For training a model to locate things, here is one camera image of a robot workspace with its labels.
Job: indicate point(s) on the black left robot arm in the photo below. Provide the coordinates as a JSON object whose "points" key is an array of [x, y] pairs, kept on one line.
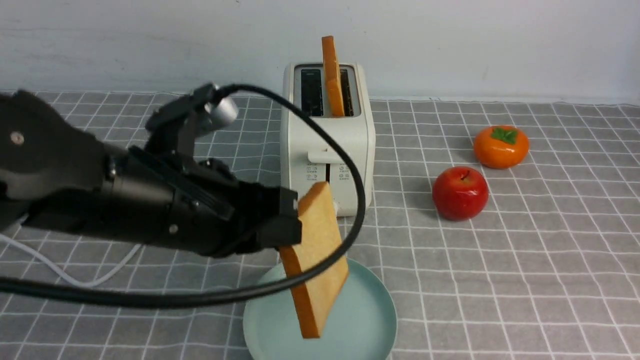
{"points": [[59, 178]]}

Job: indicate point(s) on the grey checkered tablecloth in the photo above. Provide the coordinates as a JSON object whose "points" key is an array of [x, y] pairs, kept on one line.
{"points": [[549, 270]]}

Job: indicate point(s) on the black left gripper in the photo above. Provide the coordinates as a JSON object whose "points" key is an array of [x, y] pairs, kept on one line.
{"points": [[201, 207]]}

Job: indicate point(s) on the toasted bread slice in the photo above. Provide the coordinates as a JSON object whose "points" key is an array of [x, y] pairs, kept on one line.
{"points": [[320, 237], [332, 77]]}

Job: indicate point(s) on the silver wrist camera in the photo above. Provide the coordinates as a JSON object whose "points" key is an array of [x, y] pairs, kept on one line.
{"points": [[174, 127]]}

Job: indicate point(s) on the light green round plate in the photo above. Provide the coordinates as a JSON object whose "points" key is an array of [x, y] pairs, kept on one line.
{"points": [[362, 325]]}

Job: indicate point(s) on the white two-slot toaster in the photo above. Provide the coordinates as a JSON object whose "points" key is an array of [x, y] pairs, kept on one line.
{"points": [[305, 158]]}

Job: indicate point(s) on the red apple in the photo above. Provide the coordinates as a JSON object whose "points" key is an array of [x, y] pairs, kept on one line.
{"points": [[460, 193]]}

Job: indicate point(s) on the orange persimmon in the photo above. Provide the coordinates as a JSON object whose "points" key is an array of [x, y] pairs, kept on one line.
{"points": [[501, 146]]}

